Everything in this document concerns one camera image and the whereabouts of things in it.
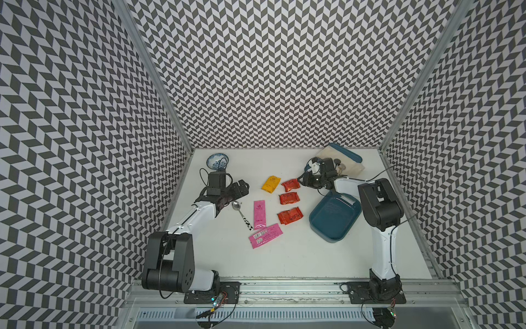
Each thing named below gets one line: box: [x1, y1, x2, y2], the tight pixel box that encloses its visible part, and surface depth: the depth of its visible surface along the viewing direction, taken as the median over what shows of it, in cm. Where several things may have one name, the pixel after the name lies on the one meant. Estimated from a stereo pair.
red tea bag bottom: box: [276, 206, 304, 225], surface depth 93 cm
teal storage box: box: [308, 189, 362, 243], surface depth 91 cm
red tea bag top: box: [280, 178, 301, 192], surface depth 104 cm
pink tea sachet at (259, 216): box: [253, 200, 267, 231], surface depth 94 cm
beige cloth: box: [317, 145, 366, 177], surface depth 114 cm
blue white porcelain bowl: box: [206, 152, 230, 170], surface depth 114 cm
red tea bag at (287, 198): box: [278, 191, 301, 205], surface depth 98 cm
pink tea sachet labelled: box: [248, 223, 284, 250], surface depth 86 cm
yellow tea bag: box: [260, 175, 281, 194], surface depth 104 cm
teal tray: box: [328, 142, 363, 164], surface depth 121 cm
